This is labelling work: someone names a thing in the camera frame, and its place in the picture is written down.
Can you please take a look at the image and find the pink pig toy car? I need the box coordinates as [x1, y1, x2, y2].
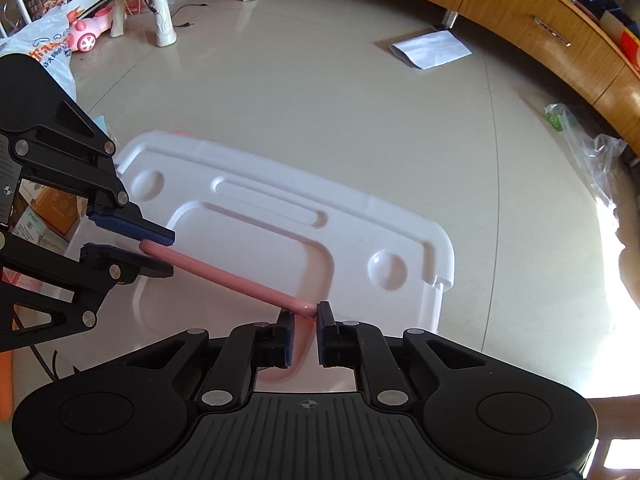
[67, 6, 114, 52]

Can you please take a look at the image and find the clear plastic bag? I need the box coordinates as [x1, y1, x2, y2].
[544, 103, 627, 209]

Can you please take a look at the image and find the orange toy box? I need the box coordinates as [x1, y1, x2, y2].
[30, 184, 86, 240]

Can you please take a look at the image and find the white bin lid pink handle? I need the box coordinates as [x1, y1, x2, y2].
[64, 129, 457, 386]

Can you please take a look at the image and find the wooden low cabinet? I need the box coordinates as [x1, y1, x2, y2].
[427, 0, 639, 151]

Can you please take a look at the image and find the printed shopping bag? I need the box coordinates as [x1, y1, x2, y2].
[1, 6, 77, 100]

